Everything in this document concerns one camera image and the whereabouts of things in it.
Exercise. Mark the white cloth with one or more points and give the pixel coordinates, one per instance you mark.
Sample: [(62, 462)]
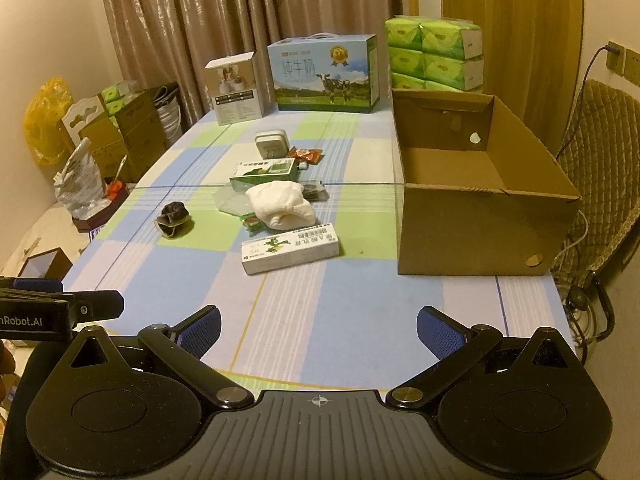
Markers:
[(281, 205)]

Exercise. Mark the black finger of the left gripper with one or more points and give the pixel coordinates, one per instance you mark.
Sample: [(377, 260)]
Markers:
[(94, 306)]

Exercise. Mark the white printed plastic bag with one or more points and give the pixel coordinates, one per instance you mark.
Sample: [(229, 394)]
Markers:
[(79, 186)]

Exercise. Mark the white ointment box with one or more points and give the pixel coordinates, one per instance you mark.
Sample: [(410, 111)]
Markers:
[(292, 248)]

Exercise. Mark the black hair scrunchie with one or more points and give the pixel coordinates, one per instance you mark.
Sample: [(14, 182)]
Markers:
[(172, 219)]

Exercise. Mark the brown curtain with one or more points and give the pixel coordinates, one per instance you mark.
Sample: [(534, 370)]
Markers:
[(159, 41)]

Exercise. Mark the dark wooden tissue box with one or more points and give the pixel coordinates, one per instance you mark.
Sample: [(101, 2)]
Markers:
[(116, 194)]

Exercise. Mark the green tissue pack stack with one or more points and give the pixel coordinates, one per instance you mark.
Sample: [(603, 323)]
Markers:
[(427, 54)]

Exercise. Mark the white product box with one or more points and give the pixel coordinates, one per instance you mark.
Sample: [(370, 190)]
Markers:
[(232, 87)]

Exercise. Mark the quilted brown chair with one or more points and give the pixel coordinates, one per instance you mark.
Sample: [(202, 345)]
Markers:
[(602, 161)]

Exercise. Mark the dark sachet bundle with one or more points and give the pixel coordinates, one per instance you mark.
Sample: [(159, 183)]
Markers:
[(314, 191)]

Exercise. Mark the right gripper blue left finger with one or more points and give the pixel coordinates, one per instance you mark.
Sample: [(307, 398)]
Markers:
[(178, 350)]

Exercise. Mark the wall power socket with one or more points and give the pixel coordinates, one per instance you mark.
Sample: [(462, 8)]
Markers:
[(615, 58)]

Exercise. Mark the wooden door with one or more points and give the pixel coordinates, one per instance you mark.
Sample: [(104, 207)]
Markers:
[(532, 51)]

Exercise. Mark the small green candy packet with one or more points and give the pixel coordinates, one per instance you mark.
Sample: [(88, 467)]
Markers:
[(252, 223)]

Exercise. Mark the yellow plastic bag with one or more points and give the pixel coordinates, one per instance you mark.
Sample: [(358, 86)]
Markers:
[(45, 134)]

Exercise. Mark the brown cardboard box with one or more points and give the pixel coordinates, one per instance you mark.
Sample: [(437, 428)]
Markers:
[(477, 192)]

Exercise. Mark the brown boxes on floor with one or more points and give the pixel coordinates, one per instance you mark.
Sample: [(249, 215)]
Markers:
[(124, 129)]

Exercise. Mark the blue milk carton box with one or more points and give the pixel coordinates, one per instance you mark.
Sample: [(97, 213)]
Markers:
[(336, 73)]

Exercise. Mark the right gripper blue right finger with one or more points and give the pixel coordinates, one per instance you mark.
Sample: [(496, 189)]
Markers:
[(458, 350)]

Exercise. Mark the clear plastic tray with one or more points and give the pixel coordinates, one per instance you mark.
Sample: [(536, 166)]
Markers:
[(229, 201)]

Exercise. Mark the green spray medicine box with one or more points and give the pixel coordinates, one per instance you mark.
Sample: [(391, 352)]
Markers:
[(267, 170)]

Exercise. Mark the white power adapter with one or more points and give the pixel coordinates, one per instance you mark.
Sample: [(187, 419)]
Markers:
[(272, 144)]

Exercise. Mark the red snack packet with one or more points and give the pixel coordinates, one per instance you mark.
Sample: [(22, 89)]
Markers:
[(309, 155)]

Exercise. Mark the checkered bed sheet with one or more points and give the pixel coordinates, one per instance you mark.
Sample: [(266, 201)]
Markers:
[(323, 309)]

